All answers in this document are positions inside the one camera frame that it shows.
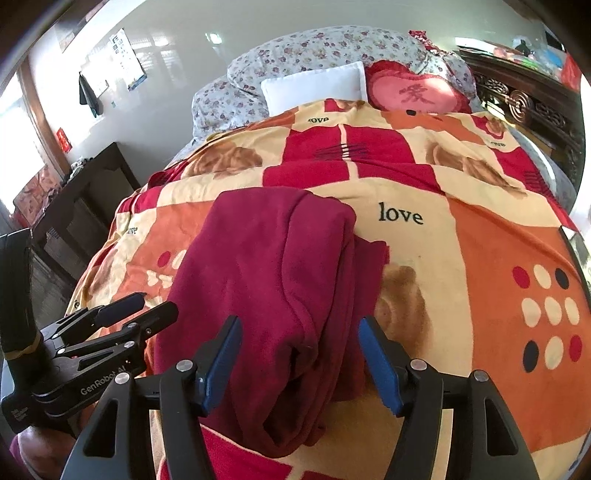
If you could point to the red heart-shaped cushion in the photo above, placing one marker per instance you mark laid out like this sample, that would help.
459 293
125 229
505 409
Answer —
415 92

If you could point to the red wall sticker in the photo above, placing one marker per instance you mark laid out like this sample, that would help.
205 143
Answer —
64 140

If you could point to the carved dark wooden headboard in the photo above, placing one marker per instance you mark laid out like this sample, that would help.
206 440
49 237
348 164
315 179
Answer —
540 106

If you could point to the maroon fleece garment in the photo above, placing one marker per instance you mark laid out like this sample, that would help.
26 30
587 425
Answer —
268 286

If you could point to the red frilled cloth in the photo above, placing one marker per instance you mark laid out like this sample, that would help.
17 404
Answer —
427 41

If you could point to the pile of colourful clutter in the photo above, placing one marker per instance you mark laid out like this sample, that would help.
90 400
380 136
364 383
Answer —
545 57

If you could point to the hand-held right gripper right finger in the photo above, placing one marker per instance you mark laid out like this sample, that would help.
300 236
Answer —
378 369

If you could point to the dark hanging cloth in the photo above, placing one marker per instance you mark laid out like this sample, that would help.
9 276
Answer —
90 94

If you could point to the red cardboard box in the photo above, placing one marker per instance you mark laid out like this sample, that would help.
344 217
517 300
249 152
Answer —
37 191

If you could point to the dark wooden side table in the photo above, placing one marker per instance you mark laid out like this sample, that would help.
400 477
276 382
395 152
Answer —
92 198

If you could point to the grey bed sheet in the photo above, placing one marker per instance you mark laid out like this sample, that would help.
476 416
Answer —
549 175

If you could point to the wooden window frame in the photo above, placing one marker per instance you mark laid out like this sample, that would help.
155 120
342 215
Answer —
44 120

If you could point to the orange and red printed blanket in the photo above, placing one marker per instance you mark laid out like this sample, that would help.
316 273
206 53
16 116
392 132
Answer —
485 258

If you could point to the wall calendar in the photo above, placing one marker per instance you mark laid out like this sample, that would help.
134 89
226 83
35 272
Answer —
115 60

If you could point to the floral grey pillows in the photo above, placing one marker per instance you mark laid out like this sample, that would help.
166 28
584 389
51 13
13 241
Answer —
314 50

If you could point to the person's left hand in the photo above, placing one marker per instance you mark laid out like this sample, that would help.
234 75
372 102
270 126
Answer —
46 452

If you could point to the white pillow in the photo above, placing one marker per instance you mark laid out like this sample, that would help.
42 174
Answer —
314 87

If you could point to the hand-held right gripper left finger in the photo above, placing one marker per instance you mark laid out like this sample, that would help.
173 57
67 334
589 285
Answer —
221 364

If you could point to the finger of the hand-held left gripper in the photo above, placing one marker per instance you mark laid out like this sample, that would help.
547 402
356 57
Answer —
122 307
157 316

